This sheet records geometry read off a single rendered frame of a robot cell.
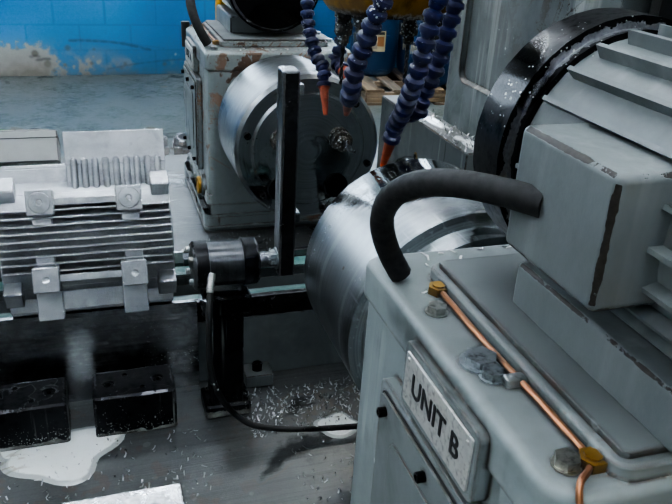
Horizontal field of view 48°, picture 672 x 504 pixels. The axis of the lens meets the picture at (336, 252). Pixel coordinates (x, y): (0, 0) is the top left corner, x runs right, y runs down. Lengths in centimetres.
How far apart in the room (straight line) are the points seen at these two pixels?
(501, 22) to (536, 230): 74
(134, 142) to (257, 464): 42
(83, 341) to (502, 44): 71
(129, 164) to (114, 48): 563
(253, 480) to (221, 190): 72
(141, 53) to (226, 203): 515
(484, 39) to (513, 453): 84
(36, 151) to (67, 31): 535
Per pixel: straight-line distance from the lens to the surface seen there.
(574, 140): 42
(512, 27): 112
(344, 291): 74
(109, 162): 98
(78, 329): 101
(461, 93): 123
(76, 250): 94
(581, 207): 40
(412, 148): 111
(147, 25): 658
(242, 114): 124
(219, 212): 152
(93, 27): 656
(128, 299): 97
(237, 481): 93
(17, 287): 96
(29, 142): 124
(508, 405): 46
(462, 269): 58
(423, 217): 72
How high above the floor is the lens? 142
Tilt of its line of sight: 25 degrees down
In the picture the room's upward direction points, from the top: 3 degrees clockwise
